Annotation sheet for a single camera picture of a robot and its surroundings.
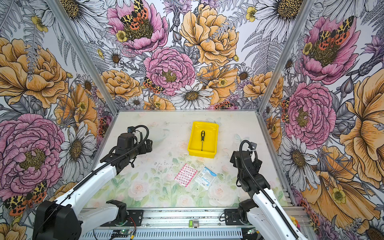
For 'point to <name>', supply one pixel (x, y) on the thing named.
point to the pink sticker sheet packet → (186, 175)
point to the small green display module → (193, 223)
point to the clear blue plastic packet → (205, 178)
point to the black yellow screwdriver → (202, 138)
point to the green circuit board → (120, 233)
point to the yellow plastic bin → (209, 148)
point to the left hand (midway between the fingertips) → (144, 147)
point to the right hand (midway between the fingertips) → (244, 159)
